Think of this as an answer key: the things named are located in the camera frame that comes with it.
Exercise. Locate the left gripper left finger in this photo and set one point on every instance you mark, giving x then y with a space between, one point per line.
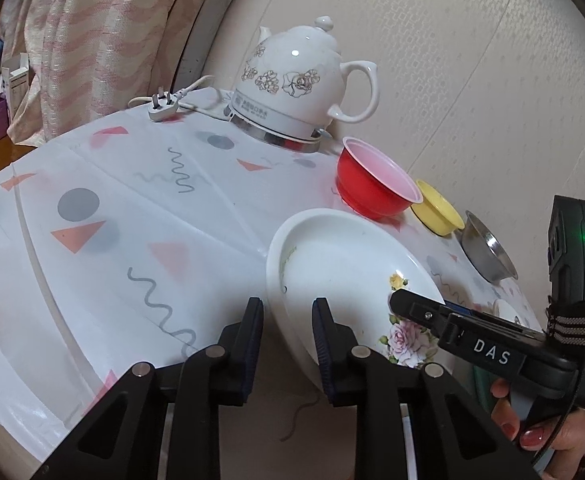
242 342

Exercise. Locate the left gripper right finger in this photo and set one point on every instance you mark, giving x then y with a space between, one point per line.
334 343

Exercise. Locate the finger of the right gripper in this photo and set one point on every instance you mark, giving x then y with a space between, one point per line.
463 316
423 311

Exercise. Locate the white plate red characters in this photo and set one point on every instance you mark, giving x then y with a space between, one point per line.
498 309

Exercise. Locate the stainless steel bowl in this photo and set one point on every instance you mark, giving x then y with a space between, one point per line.
485 252

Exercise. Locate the white plate with roses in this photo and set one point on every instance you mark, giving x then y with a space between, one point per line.
356 266

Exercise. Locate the yellow plastic bowl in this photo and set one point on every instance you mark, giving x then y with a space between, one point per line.
435 212

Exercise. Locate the red plastic bowl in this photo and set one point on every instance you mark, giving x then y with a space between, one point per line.
372 183

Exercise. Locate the right hand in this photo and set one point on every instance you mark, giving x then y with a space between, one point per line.
568 445

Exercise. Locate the turquoise plastic plate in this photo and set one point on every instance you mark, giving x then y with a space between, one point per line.
483 381

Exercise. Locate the patterned white tablecloth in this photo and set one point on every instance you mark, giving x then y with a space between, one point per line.
126 240

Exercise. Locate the white ceramic electric kettle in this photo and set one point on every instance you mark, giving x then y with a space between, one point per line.
292 86

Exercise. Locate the pink white curtain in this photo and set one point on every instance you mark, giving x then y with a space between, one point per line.
89 58

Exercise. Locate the black tracker camera box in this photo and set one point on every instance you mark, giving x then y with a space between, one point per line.
566 262

